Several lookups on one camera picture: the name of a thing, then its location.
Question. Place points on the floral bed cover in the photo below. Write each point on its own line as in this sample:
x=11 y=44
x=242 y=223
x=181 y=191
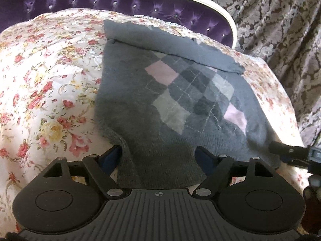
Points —
x=51 y=70

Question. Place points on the brown silver damask curtain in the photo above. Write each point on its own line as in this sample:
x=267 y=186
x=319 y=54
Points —
x=284 y=37

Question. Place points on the purple tufted headboard white frame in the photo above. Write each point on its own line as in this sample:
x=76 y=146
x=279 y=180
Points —
x=201 y=16

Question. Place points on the grey argyle knit sweater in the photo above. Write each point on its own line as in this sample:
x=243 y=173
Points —
x=161 y=96

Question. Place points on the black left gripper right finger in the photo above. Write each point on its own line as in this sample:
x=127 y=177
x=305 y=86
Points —
x=217 y=170

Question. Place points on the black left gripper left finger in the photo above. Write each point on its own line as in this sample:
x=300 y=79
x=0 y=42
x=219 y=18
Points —
x=100 y=168

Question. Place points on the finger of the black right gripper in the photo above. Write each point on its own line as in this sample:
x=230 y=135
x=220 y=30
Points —
x=287 y=150

